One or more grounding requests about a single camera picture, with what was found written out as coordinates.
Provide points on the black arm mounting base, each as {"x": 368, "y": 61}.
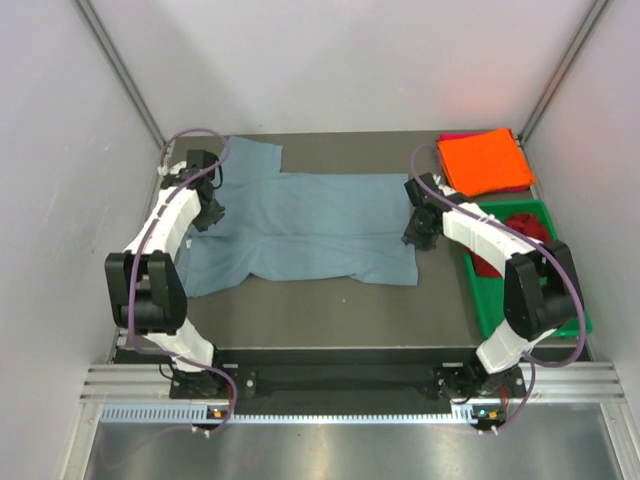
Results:
{"x": 433, "y": 374}

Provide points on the folded orange t-shirt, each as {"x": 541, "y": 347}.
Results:
{"x": 482, "y": 162}

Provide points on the green plastic tray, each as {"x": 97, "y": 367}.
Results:
{"x": 488, "y": 293}

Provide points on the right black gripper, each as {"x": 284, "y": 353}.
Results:
{"x": 411, "y": 236}

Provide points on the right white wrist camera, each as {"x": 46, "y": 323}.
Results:
{"x": 448, "y": 192}

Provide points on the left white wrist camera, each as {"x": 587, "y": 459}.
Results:
{"x": 170, "y": 167}

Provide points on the dark red t-shirt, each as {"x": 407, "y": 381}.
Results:
{"x": 524, "y": 223}

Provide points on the grey-blue t-shirt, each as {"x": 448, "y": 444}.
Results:
{"x": 299, "y": 226}

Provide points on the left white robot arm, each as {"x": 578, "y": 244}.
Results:
{"x": 147, "y": 297}

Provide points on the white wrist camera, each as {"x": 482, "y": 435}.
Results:
{"x": 170, "y": 167}
{"x": 448, "y": 192}

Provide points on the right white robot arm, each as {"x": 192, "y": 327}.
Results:
{"x": 541, "y": 291}

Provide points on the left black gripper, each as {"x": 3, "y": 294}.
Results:
{"x": 214, "y": 216}

